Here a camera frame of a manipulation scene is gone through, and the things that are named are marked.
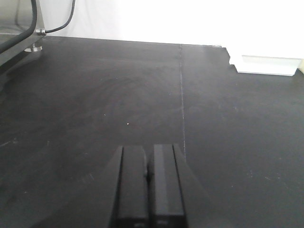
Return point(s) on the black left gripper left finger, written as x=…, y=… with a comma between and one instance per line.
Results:
x=131, y=203

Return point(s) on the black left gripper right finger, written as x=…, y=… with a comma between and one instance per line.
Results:
x=166, y=201

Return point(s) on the left white storage bin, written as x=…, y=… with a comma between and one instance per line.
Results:
x=265, y=65

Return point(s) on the stainless steel lab machine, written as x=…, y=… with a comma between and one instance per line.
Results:
x=21, y=26

